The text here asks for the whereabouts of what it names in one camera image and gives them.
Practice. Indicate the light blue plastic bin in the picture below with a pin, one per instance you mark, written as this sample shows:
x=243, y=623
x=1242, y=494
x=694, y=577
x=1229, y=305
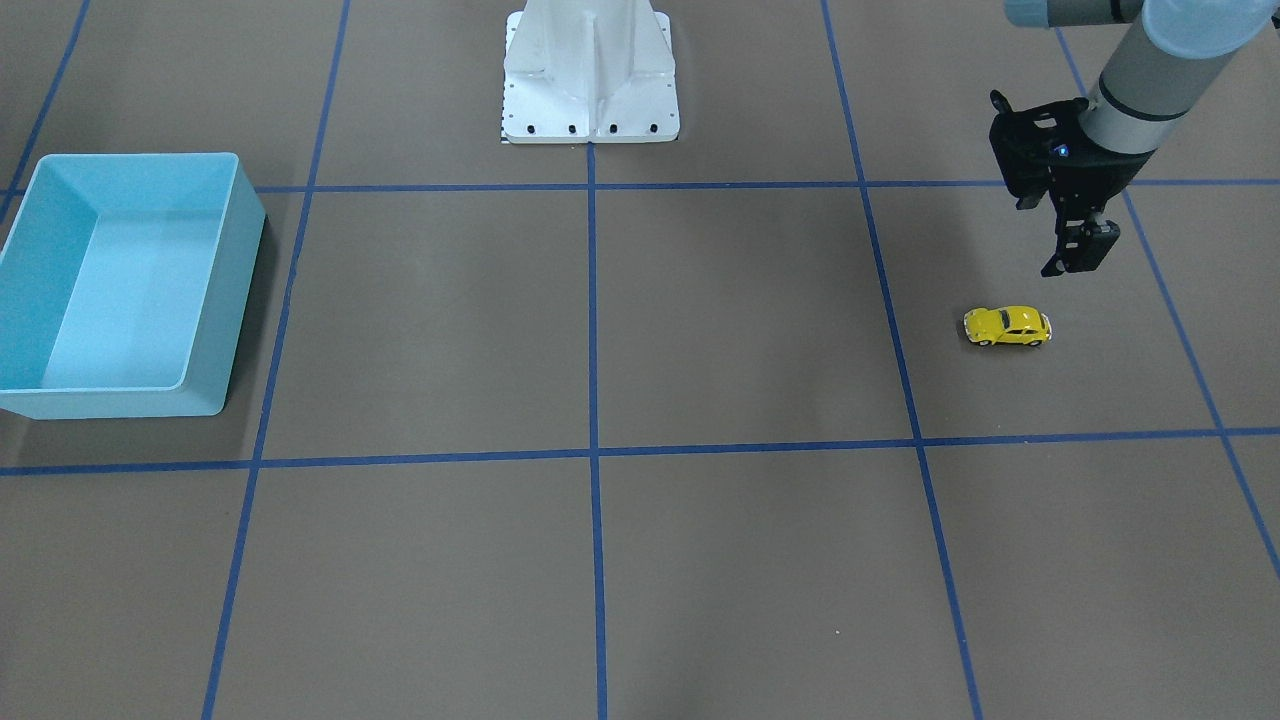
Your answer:
x=124, y=283

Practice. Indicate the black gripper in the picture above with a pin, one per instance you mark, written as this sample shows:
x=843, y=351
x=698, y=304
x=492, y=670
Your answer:
x=1086, y=178

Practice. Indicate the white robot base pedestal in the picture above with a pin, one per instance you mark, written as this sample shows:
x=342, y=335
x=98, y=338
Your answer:
x=589, y=72

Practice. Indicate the yellow beetle toy car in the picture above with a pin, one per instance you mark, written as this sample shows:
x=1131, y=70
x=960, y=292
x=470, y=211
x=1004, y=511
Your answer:
x=1018, y=325

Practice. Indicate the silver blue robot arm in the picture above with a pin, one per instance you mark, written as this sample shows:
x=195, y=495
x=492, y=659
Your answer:
x=1171, y=53

